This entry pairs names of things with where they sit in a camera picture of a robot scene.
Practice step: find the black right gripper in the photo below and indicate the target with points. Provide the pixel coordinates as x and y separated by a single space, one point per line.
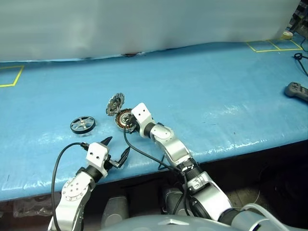
132 124

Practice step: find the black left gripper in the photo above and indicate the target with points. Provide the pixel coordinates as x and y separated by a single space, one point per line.
109 164

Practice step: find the silver motor housing copper windings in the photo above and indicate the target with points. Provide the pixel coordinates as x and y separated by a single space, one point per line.
119 120

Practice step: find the silver notched motor end cap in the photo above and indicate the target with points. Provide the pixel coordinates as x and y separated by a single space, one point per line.
113 106

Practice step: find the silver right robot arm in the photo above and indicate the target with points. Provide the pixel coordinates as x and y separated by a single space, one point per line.
173 146

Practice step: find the grey rounded robot leg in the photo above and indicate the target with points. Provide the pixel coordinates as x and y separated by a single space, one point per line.
115 209
172 199

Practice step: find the grey robot torso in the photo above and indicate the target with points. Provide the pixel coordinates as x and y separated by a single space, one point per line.
144 225

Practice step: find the blue table cover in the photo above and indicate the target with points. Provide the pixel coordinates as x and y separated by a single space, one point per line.
216 96

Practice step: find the white foam backdrop sheet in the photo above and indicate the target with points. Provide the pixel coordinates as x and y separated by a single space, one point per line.
144 24

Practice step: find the grey remote controller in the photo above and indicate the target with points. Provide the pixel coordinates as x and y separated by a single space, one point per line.
294 89

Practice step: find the pale tape roll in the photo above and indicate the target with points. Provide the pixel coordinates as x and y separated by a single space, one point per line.
287 36

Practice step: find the dark background clutter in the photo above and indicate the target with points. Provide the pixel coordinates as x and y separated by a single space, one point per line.
302 16

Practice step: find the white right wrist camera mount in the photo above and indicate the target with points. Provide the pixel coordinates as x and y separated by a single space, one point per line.
142 113

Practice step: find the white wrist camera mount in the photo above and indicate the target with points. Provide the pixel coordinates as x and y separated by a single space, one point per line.
96 154
142 113

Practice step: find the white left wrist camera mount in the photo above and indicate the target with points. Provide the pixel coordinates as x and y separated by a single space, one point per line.
96 154

